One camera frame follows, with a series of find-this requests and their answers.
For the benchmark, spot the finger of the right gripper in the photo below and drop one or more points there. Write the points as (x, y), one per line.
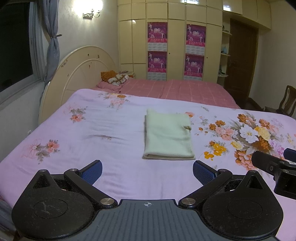
(290, 154)
(269, 164)

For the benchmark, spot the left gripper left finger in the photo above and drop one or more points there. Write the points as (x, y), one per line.
(73, 188)

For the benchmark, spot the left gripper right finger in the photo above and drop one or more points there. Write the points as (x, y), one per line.
(223, 189)

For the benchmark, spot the pale green cloth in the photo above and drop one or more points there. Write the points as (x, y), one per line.
(168, 136)

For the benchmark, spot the dark wooden chair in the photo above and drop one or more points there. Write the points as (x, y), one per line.
(287, 104)

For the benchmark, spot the lilac floral bed sheet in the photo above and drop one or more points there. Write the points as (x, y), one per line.
(96, 125)

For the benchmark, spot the pink checked bedspread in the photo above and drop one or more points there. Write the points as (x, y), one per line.
(184, 90)

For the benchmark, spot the orange patterned pillow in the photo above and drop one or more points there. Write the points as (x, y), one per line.
(114, 78)

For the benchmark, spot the cream rounded headboard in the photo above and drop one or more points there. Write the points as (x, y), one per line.
(80, 69)

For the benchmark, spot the cream corner shelves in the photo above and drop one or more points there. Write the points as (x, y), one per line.
(224, 56)

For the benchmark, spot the lower right magenta poster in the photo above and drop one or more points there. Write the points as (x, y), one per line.
(193, 69)

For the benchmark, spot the magenta poster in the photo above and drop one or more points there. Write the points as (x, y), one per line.
(195, 39)
(157, 65)
(193, 69)
(157, 36)

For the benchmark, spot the dark wooden door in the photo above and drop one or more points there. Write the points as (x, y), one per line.
(241, 62)

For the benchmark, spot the lower left magenta poster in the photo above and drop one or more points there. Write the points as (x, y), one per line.
(157, 65)

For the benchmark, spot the upper right magenta poster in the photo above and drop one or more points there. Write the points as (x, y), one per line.
(195, 39)

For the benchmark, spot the dark window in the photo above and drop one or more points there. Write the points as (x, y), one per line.
(22, 59)

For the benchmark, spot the cream wardrobe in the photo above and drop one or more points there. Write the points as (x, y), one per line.
(133, 17)

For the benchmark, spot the upper left magenta poster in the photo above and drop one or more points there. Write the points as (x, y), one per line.
(157, 36)

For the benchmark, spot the grey tied curtain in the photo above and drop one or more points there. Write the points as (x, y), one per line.
(49, 10)

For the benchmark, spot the wall lamp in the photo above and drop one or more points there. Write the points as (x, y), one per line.
(92, 14)

